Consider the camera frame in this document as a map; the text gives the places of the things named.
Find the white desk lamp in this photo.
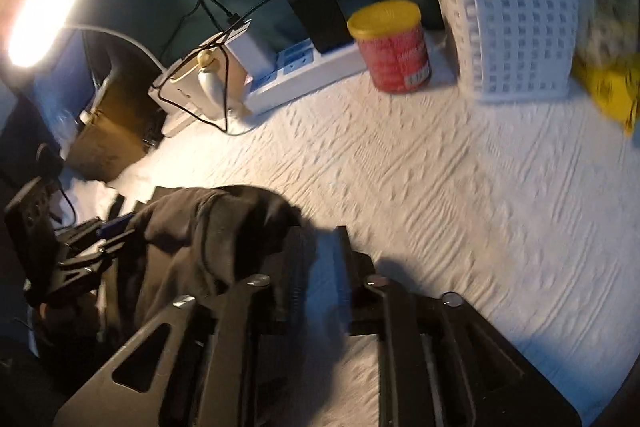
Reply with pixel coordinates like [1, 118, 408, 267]
[6, 0, 166, 72]

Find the white charger block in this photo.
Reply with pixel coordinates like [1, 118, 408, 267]
[224, 20, 277, 79]

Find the black power adapter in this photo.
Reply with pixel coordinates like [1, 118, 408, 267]
[288, 0, 352, 54]

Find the red can yellow lid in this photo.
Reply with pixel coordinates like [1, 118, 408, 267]
[347, 0, 432, 93]

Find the white power strip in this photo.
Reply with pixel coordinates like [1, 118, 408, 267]
[162, 40, 366, 138]

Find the white lattice plastic basket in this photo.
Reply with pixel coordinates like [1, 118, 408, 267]
[438, 0, 579, 103]

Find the black cable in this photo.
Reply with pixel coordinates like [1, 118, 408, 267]
[156, 0, 321, 137]

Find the cream ceramic mug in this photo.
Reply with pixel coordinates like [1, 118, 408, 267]
[147, 46, 252, 122]

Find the yellow packet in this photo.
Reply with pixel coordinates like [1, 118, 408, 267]
[572, 53, 639, 136]

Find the brown cardboard box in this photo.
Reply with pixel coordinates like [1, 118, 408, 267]
[65, 66, 165, 183]

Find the dark olive t-shirt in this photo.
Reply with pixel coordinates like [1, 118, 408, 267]
[103, 185, 314, 355]

